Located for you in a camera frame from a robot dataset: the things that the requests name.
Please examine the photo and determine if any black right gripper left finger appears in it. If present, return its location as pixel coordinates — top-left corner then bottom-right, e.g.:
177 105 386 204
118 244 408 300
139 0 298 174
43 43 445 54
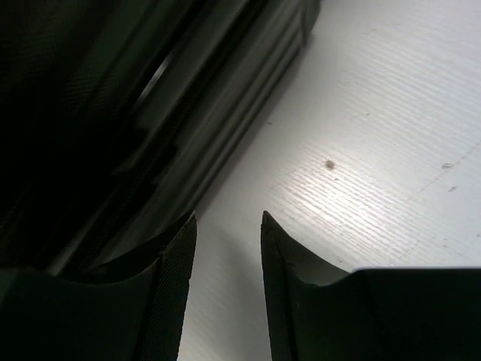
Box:
1 213 197 360

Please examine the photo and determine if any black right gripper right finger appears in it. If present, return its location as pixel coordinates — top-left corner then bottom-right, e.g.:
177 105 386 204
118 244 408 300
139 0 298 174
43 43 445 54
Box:
261 213 480 360

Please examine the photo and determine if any black suitcase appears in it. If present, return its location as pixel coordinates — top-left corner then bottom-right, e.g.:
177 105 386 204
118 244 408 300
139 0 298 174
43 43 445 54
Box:
1 1 321 275

